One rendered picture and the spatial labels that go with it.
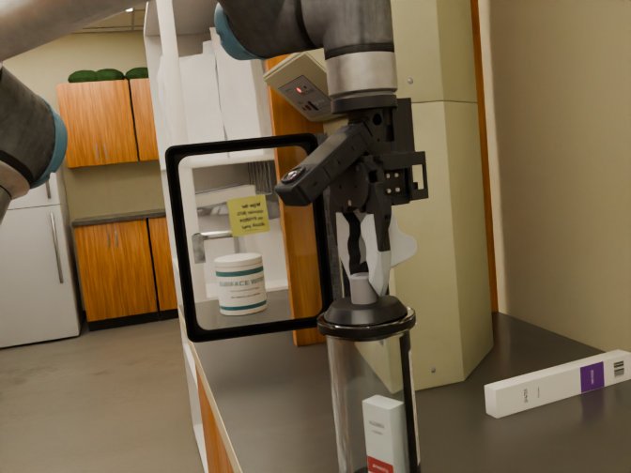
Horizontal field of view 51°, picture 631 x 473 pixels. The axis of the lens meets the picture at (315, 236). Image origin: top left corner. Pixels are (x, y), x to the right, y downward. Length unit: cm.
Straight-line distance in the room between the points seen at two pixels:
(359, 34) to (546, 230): 86
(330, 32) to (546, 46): 78
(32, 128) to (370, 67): 45
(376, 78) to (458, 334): 57
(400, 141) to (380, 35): 11
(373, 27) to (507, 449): 56
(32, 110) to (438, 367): 73
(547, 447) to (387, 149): 45
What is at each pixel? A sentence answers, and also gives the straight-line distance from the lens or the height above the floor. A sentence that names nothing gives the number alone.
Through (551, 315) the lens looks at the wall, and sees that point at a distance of 151.
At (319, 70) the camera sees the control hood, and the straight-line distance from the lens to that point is 106.
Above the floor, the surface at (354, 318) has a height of 117.
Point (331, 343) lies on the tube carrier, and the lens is 72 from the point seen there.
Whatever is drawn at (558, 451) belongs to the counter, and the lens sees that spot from 94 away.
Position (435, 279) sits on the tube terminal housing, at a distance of 112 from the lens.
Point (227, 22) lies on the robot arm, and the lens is 77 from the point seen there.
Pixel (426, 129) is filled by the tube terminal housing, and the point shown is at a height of 137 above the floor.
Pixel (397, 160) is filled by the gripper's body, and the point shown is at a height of 133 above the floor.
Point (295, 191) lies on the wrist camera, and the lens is 66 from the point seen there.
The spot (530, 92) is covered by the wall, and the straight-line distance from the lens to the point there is 149.
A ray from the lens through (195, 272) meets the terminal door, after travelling 136.
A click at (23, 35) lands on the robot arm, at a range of 79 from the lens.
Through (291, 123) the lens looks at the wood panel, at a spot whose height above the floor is 141.
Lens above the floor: 135
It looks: 7 degrees down
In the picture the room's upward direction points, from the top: 6 degrees counter-clockwise
